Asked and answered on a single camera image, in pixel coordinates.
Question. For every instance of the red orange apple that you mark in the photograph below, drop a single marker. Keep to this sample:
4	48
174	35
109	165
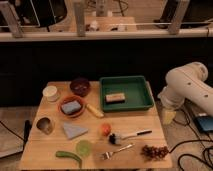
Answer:
105	129

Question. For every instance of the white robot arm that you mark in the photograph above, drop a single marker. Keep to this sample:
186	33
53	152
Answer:
187	82

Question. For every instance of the dark purple bowl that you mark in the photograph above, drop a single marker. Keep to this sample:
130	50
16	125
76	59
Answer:
80	86

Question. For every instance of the orange bowl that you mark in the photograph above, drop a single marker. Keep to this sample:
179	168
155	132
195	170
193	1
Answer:
69	99

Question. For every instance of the green plastic tray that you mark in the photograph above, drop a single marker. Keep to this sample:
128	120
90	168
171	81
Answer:
135	89

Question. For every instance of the tan sponge block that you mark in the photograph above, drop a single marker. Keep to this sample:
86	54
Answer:
115	98

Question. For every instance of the yellow banana toy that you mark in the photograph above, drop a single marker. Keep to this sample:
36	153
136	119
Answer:
94	111

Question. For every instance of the blue sponge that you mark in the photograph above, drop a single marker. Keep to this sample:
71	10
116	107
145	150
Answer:
71	107

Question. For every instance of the black head dish brush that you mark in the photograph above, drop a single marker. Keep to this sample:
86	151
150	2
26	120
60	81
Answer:
114	138

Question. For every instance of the blue grey triangular cloth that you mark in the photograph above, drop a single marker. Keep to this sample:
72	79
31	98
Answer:
73	131

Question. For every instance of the white cup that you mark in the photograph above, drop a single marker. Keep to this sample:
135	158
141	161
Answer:
51	93

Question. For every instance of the light green round lid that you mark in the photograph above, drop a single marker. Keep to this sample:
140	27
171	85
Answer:
83	148

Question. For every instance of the silver fork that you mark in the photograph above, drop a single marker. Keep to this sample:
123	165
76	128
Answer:
108	155

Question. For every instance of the brown grape bunch toy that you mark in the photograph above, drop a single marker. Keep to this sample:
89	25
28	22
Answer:
154	153

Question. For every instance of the green pepper toy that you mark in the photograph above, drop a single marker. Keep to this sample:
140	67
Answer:
66	154

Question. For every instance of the blue black box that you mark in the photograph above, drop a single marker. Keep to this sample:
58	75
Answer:
204	123

